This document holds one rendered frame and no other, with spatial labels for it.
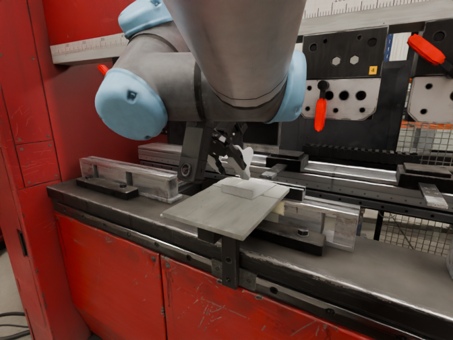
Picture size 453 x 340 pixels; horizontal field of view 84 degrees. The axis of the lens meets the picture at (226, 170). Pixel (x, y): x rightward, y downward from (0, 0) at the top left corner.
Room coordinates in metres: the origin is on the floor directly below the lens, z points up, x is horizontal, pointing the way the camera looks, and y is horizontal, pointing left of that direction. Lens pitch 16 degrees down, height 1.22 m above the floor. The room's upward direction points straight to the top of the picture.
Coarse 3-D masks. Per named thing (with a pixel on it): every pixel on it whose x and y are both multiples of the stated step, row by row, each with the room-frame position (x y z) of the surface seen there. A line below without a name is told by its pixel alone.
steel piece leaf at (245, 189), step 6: (222, 186) 0.56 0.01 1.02; (228, 186) 0.55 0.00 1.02; (234, 186) 0.55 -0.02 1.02; (240, 186) 0.60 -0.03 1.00; (246, 186) 0.60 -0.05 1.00; (252, 186) 0.60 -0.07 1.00; (258, 186) 0.60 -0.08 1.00; (264, 186) 0.60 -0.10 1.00; (228, 192) 0.55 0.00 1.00; (234, 192) 0.54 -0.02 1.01; (240, 192) 0.53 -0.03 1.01; (246, 192) 0.53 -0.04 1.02; (252, 192) 0.52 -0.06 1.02; (258, 192) 0.56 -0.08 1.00; (246, 198) 0.52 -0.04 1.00; (252, 198) 0.52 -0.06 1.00
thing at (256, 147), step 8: (248, 128) 0.66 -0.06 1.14; (256, 128) 0.65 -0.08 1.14; (264, 128) 0.64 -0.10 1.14; (272, 128) 0.63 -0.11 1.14; (280, 128) 0.64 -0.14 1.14; (248, 136) 0.66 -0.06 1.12; (256, 136) 0.65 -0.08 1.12; (264, 136) 0.64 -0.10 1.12; (272, 136) 0.63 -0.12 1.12; (248, 144) 0.67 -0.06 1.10; (256, 144) 0.66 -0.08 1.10; (264, 144) 0.64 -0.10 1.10; (272, 144) 0.63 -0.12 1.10; (272, 152) 0.64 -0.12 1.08
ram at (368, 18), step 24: (48, 0) 1.03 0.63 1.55; (72, 0) 0.95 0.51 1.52; (96, 0) 0.89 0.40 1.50; (120, 0) 0.84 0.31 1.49; (432, 0) 0.47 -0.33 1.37; (48, 24) 1.04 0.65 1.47; (72, 24) 0.96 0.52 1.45; (96, 24) 0.90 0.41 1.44; (312, 24) 0.56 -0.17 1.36; (336, 24) 0.54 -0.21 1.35; (360, 24) 0.52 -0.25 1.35; (384, 24) 0.50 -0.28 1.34; (408, 24) 0.49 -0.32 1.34; (120, 48) 0.85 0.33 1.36
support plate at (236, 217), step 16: (208, 192) 0.56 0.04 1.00; (272, 192) 0.56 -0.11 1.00; (288, 192) 0.59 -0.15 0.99; (176, 208) 0.47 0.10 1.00; (192, 208) 0.47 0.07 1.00; (208, 208) 0.47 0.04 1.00; (224, 208) 0.47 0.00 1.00; (240, 208) 0.47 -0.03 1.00; (256, 208) 0.47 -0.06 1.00; (272, 208) 0.49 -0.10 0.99; (192, 224) 0.42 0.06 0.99; (208, 224) 0.41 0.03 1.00; (224, 224) 0.41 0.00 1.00; (240, 224) 0.41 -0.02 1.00; (256, 224) 0.42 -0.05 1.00
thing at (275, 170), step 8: (280, 152) 0.85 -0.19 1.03; (288, 152) 0.85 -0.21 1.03; (296, 152) 0.85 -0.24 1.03; (272, 160) 0.83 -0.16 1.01; (280, 160) 0.81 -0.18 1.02; (288, 160) 0.80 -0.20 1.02; (296, 160) 0.79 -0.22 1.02; (304, 160) 0.82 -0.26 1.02; (272, 168) 0.76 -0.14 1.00; (280, 168) 0.76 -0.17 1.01; (288, 168) 0.80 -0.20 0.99; (296, 168) 0.79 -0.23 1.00; (264, 176) 0.68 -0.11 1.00; (272, 176) 0.68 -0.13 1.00
